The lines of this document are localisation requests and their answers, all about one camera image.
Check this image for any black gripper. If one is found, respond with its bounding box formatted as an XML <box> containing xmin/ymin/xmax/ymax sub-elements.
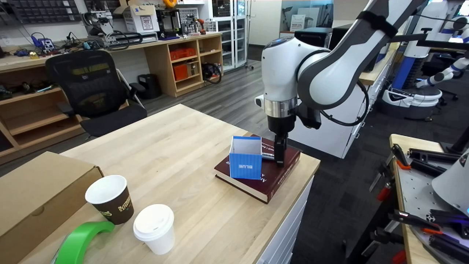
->
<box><xmin>267</xmin><ymin>114</ymin><xmax>298</xmax><ymax>164</ymax></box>

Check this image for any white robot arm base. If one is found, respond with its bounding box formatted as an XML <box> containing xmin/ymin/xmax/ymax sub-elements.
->
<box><xmin>432</xmin><ymin>149</ymin><xmax>469</xmax><ymax>217</ymax></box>

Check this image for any blue and white box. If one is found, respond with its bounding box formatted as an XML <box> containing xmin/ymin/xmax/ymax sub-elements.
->
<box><xmin>228</xmin><ymin>135</ymin><xmax>264</xmax><ymax>182</ymax></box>

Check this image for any small black box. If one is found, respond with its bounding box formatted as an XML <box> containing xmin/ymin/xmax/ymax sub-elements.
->
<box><xmin>292</xmin><ymin>28</ymin><xmax>335</xmax><ymax>50</ymax></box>

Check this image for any brown cardboard box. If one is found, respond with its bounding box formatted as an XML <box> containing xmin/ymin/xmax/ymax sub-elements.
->
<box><xmin>0</xmin><ymin>151</ymin><xmax>106</xmax><ymax>264</ymax></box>

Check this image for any dark red hardcover book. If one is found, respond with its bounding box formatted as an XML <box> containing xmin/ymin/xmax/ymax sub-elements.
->
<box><xmin>213</xmin><ymin>136</ymin><xmax>303</xmax><ymax>205</ymax></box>

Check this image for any white cabinet wooden top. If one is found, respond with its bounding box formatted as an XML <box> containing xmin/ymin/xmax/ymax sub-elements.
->
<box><xmin>286</xmin><ymin>42</ymin><xmax>401</xmax><ymax>160</ymax></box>

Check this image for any white glass door cabinet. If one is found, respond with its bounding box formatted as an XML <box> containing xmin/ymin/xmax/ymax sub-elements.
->
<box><xmin>210</xmin><ymin>0</ymin><xmax>251</xmax><ymax>73</ymax></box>

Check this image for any black clamp orange tip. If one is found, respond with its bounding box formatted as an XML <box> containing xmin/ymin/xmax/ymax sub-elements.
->
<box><xmin>390</xmin><ymin>142</ymin><xmax>415</xmax><ymax>171</ymax></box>

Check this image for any orange storage bin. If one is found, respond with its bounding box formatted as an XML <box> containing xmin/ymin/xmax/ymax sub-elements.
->
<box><xmin>174</xmin><ymin>63</ymin><xmax>193</xmax><ymax>82</ymax></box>

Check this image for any red storage bin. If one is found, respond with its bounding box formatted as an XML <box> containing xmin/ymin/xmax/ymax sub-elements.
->
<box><xmin>169</xmin><ymin>44</ymin><xmax>198</xmax><ymax>61</ymax></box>

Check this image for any white and blue mobile robot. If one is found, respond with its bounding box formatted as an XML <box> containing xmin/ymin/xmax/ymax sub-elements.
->
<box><xmin>380</xmin><ymin>0</ymin><xmax>469</xmax><ymax>121</ymax></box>

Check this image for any wooden side table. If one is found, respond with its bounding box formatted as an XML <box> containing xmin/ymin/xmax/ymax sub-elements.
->
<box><xmin>389</xmin><ymin>132</ymin><xmax>469</xmax><ymax>264</ymax></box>

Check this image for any black bag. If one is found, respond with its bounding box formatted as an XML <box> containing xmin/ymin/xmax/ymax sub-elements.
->
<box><xmin>131</xmin><ymin>72</ymin><xmax>163</xmax><ymax>101</ymax></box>

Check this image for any long wooden workbench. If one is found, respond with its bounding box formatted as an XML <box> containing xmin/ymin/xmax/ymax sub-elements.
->
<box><xmin>0</xmin><ymin>30</ymin><xmax>225</xmax><ymax>165</ymax></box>

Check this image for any white lidded paper cup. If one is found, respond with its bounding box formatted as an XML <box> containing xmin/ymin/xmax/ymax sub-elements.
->
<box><xmin>133</xmin><ymin>202</ymin><xmax>178</xmax><ymax>256</ymax></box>

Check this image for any long black clamp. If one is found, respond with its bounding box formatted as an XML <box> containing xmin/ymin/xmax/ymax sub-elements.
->
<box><xmin>408</xmin><ymin>146</ymin><xmax>462</xmax><ymax>179</ymax></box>

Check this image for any black desktop machine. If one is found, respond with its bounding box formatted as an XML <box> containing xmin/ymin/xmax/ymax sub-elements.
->
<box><xmin>157</xmin><ymin>7</ymin><xmax>184</xmax><ymax>41</ymax></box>

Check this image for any brown paper cup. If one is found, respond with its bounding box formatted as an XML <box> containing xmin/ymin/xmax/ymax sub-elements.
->
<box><xmin>84</xmin><ymin>173</ymin><xmax>135</xmax><ymax>226</ymax></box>

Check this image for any white boxy device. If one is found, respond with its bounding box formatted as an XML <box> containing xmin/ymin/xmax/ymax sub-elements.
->
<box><xmin>122</xmin><ymin>4</ymin><xmax>162</xmax><ymax>36</ymax></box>

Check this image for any black mesh office chair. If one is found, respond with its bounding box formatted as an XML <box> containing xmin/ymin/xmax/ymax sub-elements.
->
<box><xmin>46</xmin><ymin>50</ymin><xmax>150</xmax><ymax>139</ymax></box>

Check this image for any green tape roll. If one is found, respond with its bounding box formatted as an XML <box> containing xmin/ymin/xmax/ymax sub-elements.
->
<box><xmin>52</xmin><ymin>220</ymin><xmax>116</xmax><ymax>264</ymax></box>

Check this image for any blue small gadget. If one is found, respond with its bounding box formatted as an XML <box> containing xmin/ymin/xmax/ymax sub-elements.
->
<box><xmin>30</xmin><ymin>32</ymin><xmax>58</xmax><ymax>54</ymax></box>

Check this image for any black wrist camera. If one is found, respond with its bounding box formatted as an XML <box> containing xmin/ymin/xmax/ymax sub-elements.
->
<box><xmin>295</xmin><ymin>102</ymin><xmax>323</xmax><ymax>132</ymax></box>

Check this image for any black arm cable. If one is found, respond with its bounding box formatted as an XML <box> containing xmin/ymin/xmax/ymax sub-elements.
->
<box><xmin>320</xmin><ymin>79</ymin><xmax>371</xmax><ymax>127</ymax></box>

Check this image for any black cable coil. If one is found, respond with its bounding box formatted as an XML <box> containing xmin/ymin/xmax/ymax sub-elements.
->
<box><xmin>201</xmin><ymin>61</ymin><xmax>225</xmax><ymax>85</ymax></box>

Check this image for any black clamp orange handle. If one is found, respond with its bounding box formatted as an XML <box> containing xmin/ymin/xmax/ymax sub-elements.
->
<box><xmin>390</xmin><ymin>208</ymin><xmax>469</xmax><ymax>262</ymax></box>

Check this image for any dark pegboard tool wall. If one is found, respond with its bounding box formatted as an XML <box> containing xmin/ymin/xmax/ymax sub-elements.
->
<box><xmin>0</xmin><ymin>0</ymin><xmax>83</xmax><ymax>25</ymax></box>

